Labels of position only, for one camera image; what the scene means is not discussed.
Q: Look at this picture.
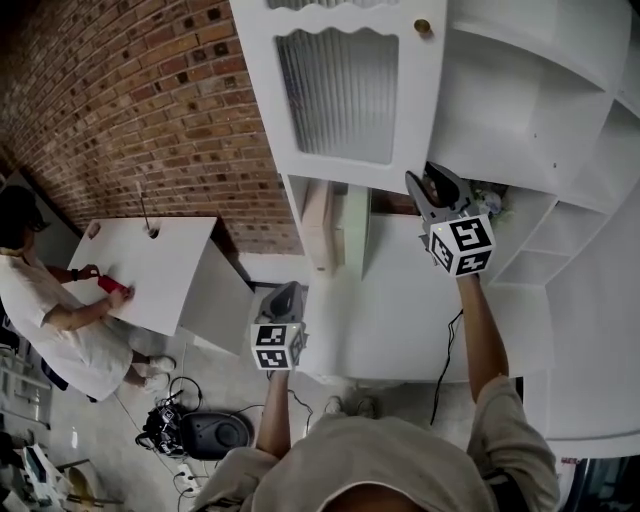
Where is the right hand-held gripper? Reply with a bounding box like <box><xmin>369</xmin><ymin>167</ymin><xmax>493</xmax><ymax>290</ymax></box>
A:
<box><xmin>405</xmin><ymin>162</ymin><xmax>497</xmax><ymax>278</ymax></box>

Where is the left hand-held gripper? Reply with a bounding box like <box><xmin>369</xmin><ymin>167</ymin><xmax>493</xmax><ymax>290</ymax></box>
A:
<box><xmin>250</xmin><ymin>282</ymin><xmax>308</xmax><ymax>372</ymax></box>

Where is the white cabinet door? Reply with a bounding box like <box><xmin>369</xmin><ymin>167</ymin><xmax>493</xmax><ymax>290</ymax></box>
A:
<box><xmin>228</xmin><ymin>0</ymin><xmax>449</xmax><ymax>196</ymax></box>

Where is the person's right forearm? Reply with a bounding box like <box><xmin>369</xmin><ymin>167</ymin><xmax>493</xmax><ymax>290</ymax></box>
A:
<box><xmin>455</xmin><ymin>272</ymin><xmax>511</xmax><ymax>406</ymax></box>

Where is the person's left forearm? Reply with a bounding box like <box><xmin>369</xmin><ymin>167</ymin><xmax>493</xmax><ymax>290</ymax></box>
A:
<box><xmin>254</xmin><ymin>369</ymin><xmax>294</xmax><ymax>459</ymax></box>

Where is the short beige file box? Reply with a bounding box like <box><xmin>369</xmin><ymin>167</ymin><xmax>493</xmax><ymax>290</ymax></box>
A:
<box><xmin>329</xmin><ymin>182</ymin><xmax>351</xmax><ymax>266</ymax></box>

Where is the white shelf unit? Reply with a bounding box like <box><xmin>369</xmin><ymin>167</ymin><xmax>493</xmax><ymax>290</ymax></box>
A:
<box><xmin>227</xmin><ymin>0</ymin><xmax>640</xmax><ymax>289</ymax></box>

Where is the white side table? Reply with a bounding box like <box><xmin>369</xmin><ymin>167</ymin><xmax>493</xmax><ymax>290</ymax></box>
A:
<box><xmin>67</xmin><ymin>216</ymin><xmax>256</xmax><ymax>357</ymax></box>

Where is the black oval case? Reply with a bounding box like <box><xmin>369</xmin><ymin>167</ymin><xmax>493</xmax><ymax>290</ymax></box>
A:
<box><xmin>179</xmin><ymin>410</ymin><xmax>256</xmax><ymax>461</ymax></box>

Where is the dark reed diffuser jar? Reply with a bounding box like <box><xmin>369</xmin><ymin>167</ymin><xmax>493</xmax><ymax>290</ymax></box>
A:
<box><xmin>134</xmin><ymin>182</ymin><xmax>160</xmax><ymax>237</ymax></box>

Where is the red cloth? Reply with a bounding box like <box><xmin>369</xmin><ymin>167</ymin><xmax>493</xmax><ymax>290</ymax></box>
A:
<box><xmin>97</xmin><ymin>273</ymin><xmax>134</xmax><ymax>296</ymax></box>

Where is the person's beige shirt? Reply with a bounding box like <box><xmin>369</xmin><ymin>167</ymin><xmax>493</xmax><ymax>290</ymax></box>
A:
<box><xmin>189</xmin><ymin>374</ymin><xmax>561</xmax><ymax>512</ymax></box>

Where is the white power strip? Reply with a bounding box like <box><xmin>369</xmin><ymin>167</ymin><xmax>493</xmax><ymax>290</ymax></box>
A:
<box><xmin>175</xmin><ymin>462</ymin><xmax>201</xmax><ymax>489</ymax></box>

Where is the grey panel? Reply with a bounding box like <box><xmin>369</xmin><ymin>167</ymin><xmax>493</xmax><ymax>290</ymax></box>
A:
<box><xmin>7</xmin><ymin>169</ymin><xmax>84</xmax><ymax>256</ymax></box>

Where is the yellow stool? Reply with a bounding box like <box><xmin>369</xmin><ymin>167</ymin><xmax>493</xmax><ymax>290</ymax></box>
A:
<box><xmin>57</xmin><ymin>459</ymin><xmax>124</xmax><ymax>506</ymax></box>

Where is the white metal rack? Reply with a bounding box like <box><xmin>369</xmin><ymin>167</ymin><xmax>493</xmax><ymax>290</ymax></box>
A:
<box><xmin>0</xmin><ymin>344</ymin><xmax>54</xmax><ymax>431</ymax></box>

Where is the dark framed window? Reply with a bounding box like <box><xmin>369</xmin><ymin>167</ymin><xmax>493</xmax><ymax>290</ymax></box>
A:
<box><xmin>559</xmin><ymin>454</ymin><xmax>640</xmax><ymax>512</ymax></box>

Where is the black cable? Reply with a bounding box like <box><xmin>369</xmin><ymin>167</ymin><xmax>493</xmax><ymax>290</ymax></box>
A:
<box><xmin>285</xmin><ymin>387</ymin><xmax>315</xmax><ymax>441</ymax></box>
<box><xmin>429</xmin><ymin>308</ymin><xmax>465</xmax><ymax>426</ymax></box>

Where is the black device with cables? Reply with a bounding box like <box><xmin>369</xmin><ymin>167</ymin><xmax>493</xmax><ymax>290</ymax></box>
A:
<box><xmin>134</xmin><ymin>377</ymin><xmax>204</xmax><ymax>459</ymax></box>

